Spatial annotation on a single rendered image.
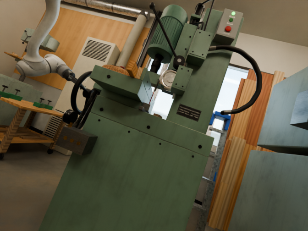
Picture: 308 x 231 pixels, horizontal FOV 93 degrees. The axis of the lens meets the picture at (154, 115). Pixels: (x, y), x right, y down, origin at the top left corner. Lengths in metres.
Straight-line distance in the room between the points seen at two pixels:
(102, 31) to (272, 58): 2.84
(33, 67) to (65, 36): 2.35
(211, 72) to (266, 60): 2.04
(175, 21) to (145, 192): 0.95
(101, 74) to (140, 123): 0.26
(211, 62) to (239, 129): 1.45
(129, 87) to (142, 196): 0.46
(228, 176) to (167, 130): 1.47
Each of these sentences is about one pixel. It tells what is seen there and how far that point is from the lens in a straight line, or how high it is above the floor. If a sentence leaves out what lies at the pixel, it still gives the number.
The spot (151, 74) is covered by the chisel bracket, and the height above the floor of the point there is 1.05.
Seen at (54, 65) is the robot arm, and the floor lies 0.92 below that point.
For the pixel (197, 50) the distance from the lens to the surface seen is 0.82.
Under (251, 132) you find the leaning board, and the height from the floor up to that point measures 1.20.
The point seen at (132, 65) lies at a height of 0.92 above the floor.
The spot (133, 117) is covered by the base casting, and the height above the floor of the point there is 0.76.
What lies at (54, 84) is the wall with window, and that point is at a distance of 3.20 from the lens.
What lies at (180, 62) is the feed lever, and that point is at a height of 1.11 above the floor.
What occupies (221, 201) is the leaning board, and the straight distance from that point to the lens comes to 2.01.
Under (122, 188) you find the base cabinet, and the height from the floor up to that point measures 0.45.
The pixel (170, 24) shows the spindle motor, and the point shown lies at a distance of 1.04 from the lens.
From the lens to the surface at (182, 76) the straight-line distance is 0.74.
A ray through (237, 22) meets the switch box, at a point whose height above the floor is 1.42.
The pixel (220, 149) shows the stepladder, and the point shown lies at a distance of 1.59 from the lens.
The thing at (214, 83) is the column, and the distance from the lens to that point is 0.86.
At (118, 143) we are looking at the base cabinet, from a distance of 0.68.
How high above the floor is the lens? 0.72
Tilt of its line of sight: 7 degrees up
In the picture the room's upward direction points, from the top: 21 degrees clockwise
